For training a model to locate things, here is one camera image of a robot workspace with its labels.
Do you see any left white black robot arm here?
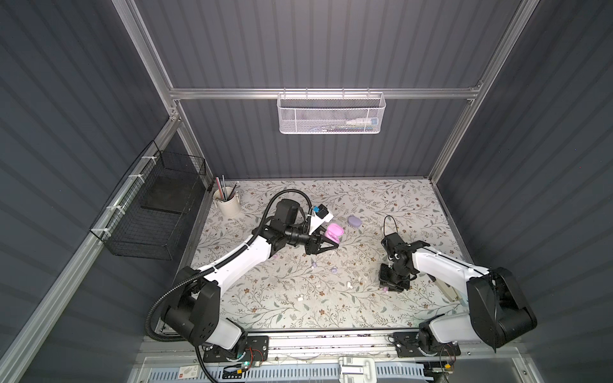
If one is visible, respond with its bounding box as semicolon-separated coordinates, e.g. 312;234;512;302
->
148;199;338;353

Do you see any white wire mesh basket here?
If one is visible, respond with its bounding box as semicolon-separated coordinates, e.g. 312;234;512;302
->
276;93;386;135

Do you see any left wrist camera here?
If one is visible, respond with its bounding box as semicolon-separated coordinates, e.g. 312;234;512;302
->
308;204;334;235

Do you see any beige black stapler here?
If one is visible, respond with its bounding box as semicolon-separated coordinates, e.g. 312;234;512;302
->
434;279;468;306

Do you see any black corrugated cable conduit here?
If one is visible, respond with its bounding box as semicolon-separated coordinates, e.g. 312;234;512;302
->
144;188;313;383

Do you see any black wire mesh basket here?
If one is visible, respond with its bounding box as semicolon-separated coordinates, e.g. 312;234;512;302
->
90;145;209;261

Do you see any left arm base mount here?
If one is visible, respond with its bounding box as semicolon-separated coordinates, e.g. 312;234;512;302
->
203;334;270;363

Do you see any white pen holder cup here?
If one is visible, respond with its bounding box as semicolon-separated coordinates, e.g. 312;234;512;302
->
213;177;241;219

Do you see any pink earbud charging case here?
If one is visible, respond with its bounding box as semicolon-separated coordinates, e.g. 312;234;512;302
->
325;223;345;244

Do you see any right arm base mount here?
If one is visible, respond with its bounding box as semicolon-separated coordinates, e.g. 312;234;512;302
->
389;331;461;357

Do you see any tube in white basket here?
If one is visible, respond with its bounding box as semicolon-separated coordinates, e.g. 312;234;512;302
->
330;117;380;130

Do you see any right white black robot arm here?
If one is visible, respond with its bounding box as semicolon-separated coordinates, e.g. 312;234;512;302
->
379;232;538;356

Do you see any lavender closed earbud case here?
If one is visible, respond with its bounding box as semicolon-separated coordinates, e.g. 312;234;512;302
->
347;215;362;228

